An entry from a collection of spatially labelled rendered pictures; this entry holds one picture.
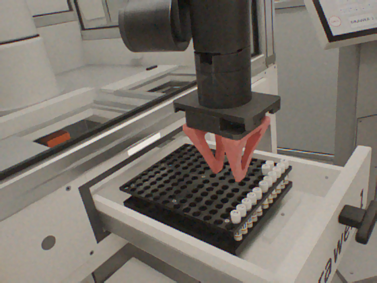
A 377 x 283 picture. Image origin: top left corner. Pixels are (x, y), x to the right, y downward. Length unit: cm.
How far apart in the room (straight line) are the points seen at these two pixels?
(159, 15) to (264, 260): 33
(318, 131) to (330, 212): 194
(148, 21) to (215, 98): 10
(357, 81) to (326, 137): 99
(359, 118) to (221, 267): 114
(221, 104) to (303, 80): 192
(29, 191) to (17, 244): 7
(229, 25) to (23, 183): 33
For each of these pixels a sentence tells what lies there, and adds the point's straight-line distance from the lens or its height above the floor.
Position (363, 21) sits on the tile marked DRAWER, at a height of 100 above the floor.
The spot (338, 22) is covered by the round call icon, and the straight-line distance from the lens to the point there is 121.
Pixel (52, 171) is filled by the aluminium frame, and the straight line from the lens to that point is 49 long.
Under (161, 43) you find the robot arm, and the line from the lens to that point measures 33.
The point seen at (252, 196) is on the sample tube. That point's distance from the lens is 45.
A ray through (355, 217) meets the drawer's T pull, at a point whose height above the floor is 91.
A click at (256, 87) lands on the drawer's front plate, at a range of 87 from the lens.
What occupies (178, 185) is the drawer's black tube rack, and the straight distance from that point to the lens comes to 51.
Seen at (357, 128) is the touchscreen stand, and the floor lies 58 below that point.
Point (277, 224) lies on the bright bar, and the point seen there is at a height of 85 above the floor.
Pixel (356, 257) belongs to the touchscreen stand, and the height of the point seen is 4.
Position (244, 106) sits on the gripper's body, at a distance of 33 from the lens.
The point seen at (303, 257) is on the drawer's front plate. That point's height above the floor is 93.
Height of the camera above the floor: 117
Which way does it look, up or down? 24 degrees down
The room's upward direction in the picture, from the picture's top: 10 degrees counter-clockwise
